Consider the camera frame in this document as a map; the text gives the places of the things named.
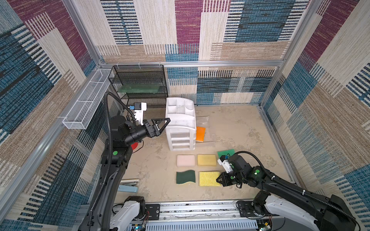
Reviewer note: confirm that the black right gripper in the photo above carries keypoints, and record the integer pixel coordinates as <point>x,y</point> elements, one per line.
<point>227,178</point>

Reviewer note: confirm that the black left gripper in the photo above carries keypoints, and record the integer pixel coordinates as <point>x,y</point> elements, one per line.
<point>153,131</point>

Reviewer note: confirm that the pale yellow cellulose sponge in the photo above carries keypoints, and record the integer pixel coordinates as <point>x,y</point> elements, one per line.
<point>209,179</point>

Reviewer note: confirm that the white plastic drawer organizer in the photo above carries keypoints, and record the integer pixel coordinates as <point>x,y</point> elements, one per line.
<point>181,131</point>

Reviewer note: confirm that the dark green scouring sponge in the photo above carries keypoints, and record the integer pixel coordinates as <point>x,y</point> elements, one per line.
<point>185,177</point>

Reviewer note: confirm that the orange sponge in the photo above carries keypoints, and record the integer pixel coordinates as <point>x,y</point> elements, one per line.
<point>200,134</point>

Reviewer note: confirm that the pink sponge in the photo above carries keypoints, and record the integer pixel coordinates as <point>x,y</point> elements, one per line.
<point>185,161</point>

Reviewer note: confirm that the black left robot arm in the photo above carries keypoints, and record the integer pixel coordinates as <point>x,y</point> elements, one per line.
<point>114,163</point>

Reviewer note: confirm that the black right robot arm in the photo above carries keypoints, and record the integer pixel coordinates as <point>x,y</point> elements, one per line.
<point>277,196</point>

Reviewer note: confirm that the red pen cup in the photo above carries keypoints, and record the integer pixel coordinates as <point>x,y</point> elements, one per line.
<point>134,146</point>

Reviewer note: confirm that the green board on shelf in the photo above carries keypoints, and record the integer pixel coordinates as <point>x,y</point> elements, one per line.
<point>139,88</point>

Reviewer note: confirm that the light blue stapler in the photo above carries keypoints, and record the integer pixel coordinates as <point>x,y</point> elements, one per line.
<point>129,185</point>

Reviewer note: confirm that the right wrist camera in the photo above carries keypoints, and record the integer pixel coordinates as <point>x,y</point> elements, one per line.
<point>223,161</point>

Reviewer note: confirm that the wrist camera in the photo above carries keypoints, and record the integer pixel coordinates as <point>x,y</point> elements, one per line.
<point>223,161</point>
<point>139,109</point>

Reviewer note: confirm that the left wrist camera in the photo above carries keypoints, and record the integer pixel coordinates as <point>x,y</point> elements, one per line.
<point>139,109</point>

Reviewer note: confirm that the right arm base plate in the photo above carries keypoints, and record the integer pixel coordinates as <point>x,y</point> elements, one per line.
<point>250,209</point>

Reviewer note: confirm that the aluminium front rail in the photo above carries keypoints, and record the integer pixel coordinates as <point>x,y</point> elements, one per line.
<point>204,216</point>

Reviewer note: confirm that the black wire mesh shelf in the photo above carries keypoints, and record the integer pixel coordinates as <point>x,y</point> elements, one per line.
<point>140,83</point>

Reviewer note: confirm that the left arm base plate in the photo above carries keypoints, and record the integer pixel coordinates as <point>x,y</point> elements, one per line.
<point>152,212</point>

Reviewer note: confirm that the white wire mesh basket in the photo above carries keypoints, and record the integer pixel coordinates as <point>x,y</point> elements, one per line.
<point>83,110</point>

